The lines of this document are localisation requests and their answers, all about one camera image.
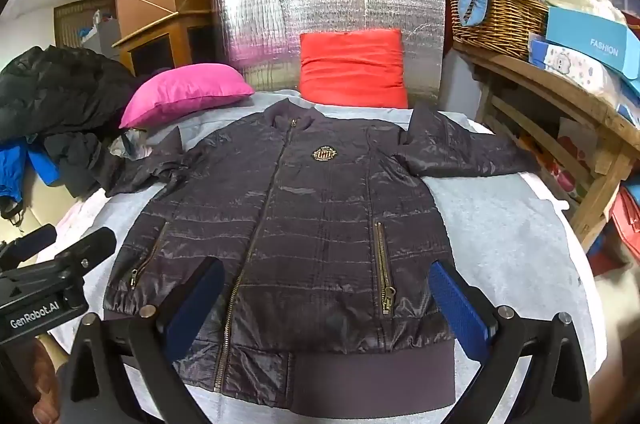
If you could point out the wooden shelf table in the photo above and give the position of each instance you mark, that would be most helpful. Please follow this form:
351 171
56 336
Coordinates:
575 99

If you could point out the person's left hand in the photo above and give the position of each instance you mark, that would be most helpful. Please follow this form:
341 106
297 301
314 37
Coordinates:
47 384

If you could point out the white fleece blanket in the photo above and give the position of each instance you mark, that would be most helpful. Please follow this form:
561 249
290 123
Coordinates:
575 224

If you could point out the beige sofa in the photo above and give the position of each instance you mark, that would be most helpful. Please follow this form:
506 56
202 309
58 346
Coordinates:
40 199

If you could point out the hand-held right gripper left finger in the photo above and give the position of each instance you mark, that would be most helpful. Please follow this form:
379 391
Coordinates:
200 304

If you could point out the wooden lattice screen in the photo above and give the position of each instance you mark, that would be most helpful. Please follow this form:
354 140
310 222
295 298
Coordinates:
75 21

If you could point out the dark quilted zip jacket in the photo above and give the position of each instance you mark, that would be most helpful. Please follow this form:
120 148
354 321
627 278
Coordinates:
310 214

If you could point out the wicker basket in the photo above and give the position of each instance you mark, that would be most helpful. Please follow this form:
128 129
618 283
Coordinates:
500 16

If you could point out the red-orange pillow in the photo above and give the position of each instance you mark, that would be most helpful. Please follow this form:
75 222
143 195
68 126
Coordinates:
352 66

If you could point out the light blue cardboard box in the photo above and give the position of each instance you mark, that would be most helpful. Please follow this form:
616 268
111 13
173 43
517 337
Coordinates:
587 36

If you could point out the pale patterned cloth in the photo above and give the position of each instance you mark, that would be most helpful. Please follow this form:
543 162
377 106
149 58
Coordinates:
127 144

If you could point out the red bag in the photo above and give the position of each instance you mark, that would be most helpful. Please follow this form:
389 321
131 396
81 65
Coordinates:
627 219

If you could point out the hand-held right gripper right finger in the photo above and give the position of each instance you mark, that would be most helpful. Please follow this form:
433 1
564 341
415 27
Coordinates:
460 304

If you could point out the black puffer jacket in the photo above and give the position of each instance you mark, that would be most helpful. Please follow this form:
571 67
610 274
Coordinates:
55 89

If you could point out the blue jacket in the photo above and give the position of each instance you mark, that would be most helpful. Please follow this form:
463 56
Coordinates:
12 169

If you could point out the white printed box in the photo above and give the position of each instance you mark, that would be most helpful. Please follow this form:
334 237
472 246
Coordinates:
570 64

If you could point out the pink pillow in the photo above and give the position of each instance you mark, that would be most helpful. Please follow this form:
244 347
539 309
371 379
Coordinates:
185 93

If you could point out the silver foil insulation mat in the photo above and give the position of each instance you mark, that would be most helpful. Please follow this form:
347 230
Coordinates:
325 1

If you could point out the grey blanket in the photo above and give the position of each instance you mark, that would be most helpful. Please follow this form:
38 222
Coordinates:
500 244

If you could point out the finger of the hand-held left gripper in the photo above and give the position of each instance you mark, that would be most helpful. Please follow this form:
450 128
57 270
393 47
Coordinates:
85 246
27 246

